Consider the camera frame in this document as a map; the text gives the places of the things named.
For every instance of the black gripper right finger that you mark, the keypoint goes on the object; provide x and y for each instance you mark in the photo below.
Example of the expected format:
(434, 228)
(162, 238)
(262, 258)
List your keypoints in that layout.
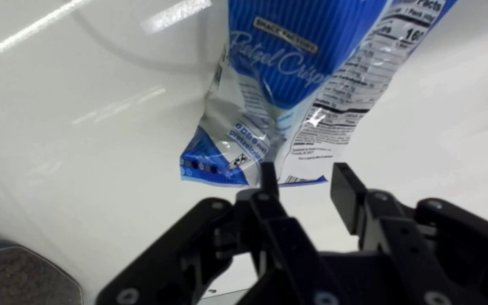
(452, 255)

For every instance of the white and blue snack packet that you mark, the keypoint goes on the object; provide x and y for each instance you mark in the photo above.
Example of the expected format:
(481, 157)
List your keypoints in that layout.
(295, 62)

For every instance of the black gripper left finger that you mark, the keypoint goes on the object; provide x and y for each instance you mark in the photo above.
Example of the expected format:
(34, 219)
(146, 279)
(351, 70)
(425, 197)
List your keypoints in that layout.
(244, 255)

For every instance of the dark grey countertop container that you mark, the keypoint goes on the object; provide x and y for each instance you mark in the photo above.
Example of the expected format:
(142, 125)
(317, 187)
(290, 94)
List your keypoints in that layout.
(24, 280)

